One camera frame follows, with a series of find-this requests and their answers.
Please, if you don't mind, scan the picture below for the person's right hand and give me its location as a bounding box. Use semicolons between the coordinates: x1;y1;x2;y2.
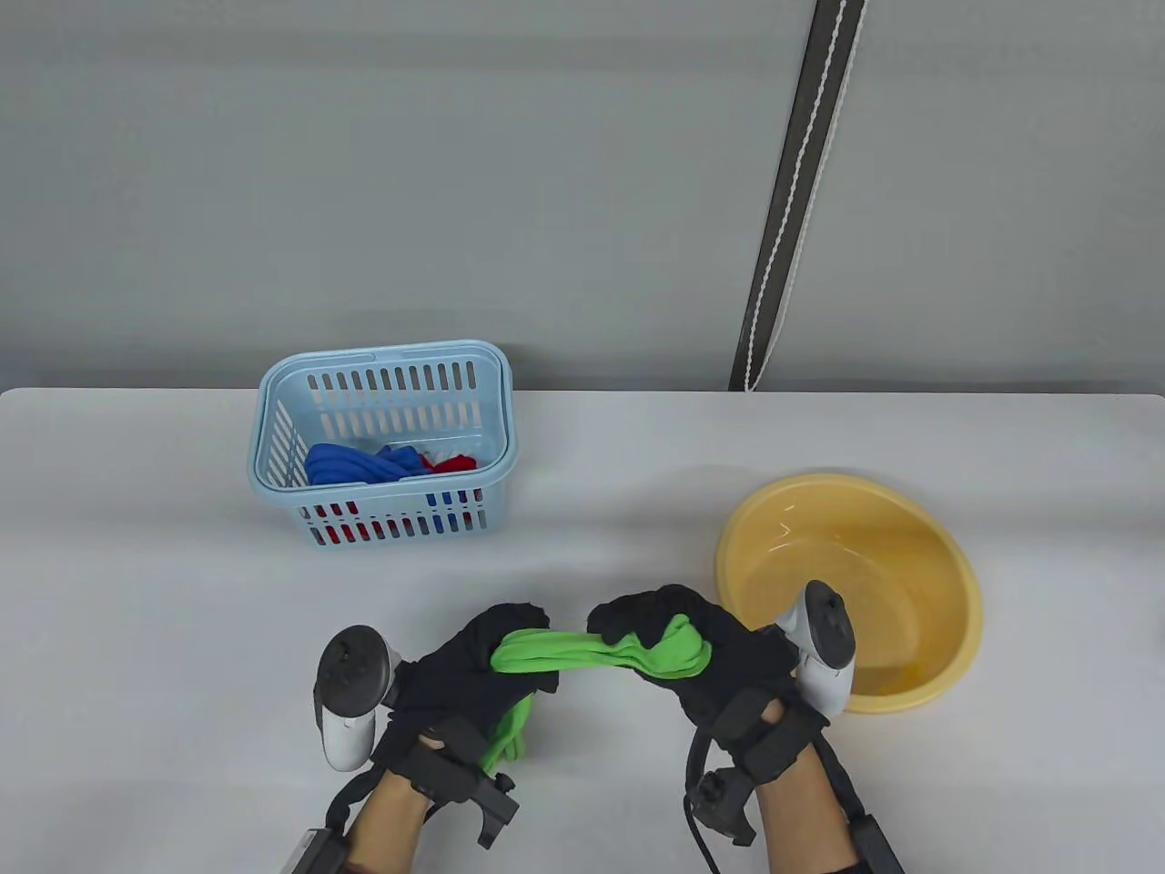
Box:
587;585;802;740

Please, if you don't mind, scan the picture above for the person's left hand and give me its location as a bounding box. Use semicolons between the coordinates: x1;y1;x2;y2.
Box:
371;601;562;775

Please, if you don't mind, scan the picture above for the green cloth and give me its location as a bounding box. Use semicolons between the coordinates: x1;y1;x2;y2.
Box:
479;615;715;776

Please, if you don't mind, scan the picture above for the person's right forearm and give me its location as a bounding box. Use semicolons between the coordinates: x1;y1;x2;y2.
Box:
755;739;862;874

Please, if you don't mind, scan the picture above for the person's left forearm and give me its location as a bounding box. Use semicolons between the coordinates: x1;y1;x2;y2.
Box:
344;767;434;874

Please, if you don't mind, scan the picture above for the red cloth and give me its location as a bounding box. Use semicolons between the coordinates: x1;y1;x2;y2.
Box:
309;452;485;544

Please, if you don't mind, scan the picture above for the white and black right controller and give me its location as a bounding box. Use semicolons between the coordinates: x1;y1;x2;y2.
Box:
774;580;858;720

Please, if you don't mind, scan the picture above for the white and black controller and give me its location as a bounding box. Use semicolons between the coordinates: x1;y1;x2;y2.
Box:
774;580;858;720
313;625;404;773

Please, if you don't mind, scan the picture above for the white and black left controller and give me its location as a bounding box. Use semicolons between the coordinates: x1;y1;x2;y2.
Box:
313;625;404;773

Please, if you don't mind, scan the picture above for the blue cloth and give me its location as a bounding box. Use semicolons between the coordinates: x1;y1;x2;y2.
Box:
304;442;431;488

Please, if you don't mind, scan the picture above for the yellow plastic basin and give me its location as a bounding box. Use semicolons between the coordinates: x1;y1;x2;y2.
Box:
715;472;985;716

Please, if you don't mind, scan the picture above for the light blue plastic basket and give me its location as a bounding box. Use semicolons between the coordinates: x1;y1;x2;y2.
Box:
248;340;520;548

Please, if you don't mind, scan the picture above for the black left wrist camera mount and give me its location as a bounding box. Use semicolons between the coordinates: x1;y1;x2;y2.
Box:
382;717;522;850

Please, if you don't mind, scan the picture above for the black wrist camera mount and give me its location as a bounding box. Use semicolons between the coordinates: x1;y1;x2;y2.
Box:
382;717;522;850
684;690;831;848

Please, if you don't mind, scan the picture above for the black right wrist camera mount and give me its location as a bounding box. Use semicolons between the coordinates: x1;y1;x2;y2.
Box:
684;690;831;848

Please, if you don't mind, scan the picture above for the black cable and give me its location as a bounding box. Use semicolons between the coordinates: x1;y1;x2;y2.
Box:
683;728;722;874

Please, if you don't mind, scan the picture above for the black left forearm strap unit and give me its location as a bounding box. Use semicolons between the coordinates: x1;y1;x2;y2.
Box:
278;765;383;874

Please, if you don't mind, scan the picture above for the black forearm strap unit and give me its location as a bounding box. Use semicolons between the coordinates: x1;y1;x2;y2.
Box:
815;733;907;874
278;765;383;874

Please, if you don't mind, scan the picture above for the black right forearm strap unit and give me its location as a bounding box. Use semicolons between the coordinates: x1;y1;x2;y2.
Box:
815;733;907;874

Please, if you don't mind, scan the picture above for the dark vertical wall strip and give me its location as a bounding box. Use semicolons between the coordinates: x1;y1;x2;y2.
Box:
728;0;872;392

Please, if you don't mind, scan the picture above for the white beaded cord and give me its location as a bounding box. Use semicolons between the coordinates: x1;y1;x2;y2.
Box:
745;0;851;392

